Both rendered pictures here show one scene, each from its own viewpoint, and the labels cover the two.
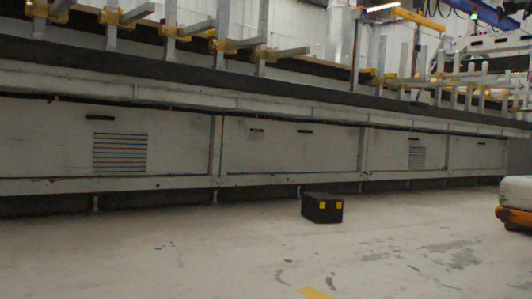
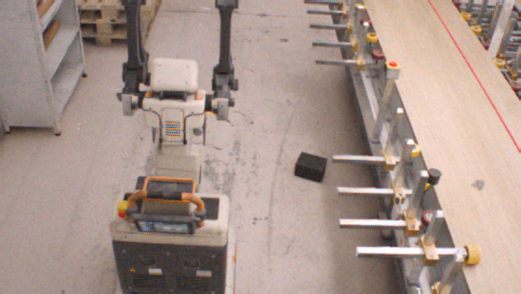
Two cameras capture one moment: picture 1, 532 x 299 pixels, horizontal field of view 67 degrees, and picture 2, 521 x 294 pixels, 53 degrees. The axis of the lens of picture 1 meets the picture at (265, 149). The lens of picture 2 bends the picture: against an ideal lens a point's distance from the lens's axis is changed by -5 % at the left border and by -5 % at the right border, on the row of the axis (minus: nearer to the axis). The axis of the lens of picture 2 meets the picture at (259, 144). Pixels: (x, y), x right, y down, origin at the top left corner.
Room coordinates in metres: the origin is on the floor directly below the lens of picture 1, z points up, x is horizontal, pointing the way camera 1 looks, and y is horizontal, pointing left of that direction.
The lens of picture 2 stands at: (3.44, -2.97, 2.62)
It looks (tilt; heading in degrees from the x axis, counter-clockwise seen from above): 39 degrees down; 125
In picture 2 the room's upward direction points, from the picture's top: 4 degrees clockwise
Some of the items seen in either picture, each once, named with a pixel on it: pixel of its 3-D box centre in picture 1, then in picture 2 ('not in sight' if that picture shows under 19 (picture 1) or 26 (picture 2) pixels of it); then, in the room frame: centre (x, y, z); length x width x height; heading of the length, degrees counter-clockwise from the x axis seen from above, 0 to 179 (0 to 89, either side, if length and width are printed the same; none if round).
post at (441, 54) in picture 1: (438, 80); (423, 251); (3.17, -1.32, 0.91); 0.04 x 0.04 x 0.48; 38
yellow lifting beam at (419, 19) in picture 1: (419, 19); not in sight; (7.61, -2.70, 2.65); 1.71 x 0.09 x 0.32; 128
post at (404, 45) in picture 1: (401, 76); (399, 178); (2.86, -0.92, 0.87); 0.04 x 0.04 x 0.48; 38
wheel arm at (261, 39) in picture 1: (236, 46); (342, 45); (1.89, 0.17, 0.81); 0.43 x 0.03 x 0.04; 38
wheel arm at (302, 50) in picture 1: (277, 54); (347, 63); (2.04, -0.03, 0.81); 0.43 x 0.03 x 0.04; 38
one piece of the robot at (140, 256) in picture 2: not in sight; (172, 235); (2.10, -1.74, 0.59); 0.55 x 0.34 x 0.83; 38
